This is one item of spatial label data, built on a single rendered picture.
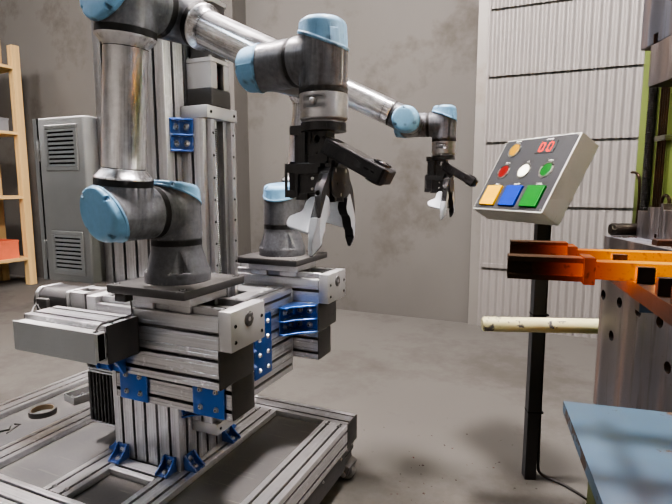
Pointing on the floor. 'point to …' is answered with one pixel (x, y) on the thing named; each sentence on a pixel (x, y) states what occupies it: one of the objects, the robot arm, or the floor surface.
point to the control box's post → (534, 371)
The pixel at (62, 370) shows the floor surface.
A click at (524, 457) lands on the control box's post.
